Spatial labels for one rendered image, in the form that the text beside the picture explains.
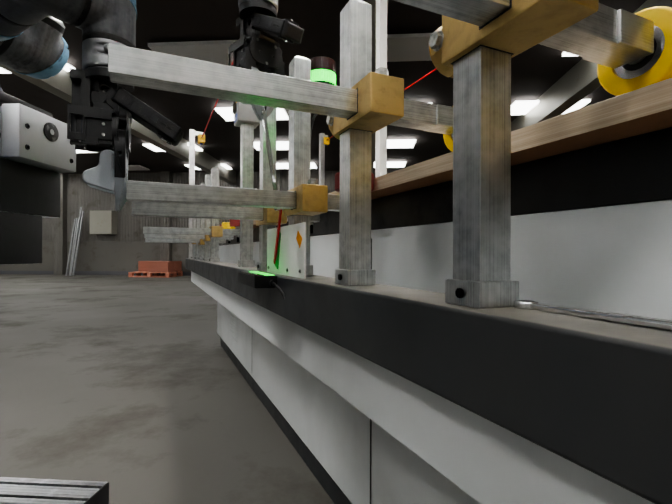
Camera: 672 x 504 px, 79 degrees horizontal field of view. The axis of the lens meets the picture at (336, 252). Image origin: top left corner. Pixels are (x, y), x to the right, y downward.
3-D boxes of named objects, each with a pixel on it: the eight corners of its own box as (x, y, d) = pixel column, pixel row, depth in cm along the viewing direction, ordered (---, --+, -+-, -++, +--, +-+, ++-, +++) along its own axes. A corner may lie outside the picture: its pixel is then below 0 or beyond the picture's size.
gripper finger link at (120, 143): (114, 180, 65) (115, 126, 65) (126, 181, 66) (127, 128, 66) (111, 175, 61) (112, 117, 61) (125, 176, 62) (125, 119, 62)
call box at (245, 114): (237, 122, 124) (238, 96, 124) (233, 128, 130) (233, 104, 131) (260, 125, 127) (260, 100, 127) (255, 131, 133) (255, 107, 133)
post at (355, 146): (349, 335, 57) (350, -8, 57) (338, 330, 60) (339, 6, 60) (371, 333, 58) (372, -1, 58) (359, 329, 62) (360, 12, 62)
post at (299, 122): (293, 297, 80) (294, 52, 80) (287, 295, 83) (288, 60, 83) (310, 296, 81) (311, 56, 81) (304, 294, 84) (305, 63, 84)
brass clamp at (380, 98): (366, 110, 50) (366, 69, 50) (324, 138, 62) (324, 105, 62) (408, 117, 52) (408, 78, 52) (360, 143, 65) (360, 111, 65)
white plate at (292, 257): (302, 278, 72) (302, 222, 72) (265, 272, 96) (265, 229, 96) (305, 278, 72) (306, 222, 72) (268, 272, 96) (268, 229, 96)
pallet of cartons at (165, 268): (183, 275, 1298) (183, 261, 1298) (169, 277, 1208) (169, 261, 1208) (143, 275, 1308) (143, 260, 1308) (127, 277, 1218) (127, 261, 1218)
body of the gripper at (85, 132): (75, 154, 66) (76, 80, 66) (134, 159, 70) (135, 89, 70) (66, 142, 59) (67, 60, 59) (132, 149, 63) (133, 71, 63)
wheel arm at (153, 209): (131, 218, 87) (131, 198, 87) (132, 219, 90) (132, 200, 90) (320, 225, 105) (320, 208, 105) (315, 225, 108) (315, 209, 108)
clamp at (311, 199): (302, 211, 73) (302, 183, 73) (280, 217, 85) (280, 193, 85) (331, 212, 75) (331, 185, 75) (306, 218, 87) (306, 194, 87)
